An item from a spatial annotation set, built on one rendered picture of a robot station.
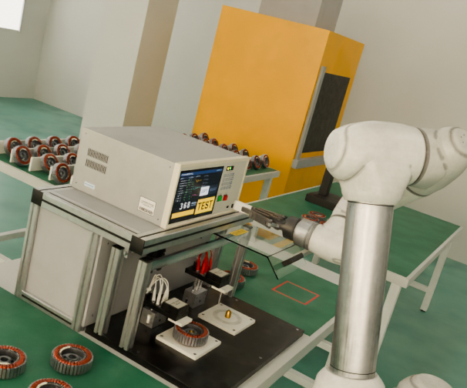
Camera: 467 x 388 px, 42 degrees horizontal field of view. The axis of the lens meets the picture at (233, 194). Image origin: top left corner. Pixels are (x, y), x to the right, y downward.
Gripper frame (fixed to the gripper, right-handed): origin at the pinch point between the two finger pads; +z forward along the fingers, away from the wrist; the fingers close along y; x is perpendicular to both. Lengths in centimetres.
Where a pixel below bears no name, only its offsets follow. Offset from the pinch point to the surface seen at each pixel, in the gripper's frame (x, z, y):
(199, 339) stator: -37.0, -8.5, -23.0
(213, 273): -26.2, 4.7, 1.1
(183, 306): -31.3, 1.4, -20.4
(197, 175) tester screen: 9.4, 9.5, -18.0
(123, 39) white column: 24, 292, 275
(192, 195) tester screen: 2.9, 9.5, -18.2
